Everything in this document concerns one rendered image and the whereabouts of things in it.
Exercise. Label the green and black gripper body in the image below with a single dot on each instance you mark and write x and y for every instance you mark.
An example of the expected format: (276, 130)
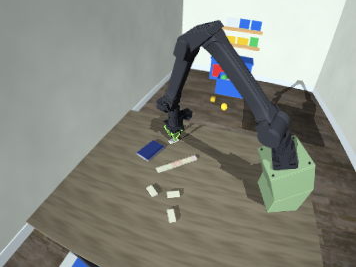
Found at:
(171, 125)

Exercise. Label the blue flat rectangular pad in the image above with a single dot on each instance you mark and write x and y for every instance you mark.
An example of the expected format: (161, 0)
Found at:
(150, 150)

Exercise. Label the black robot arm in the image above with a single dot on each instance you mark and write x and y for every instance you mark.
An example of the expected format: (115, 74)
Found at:
(270, 126)

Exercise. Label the white domino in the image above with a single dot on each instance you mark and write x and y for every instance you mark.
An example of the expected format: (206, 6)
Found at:
(182, 162)
(192, 158)
(152, 191)
(162, 168)
(173, 194)
(171, 216)
(172, 165)

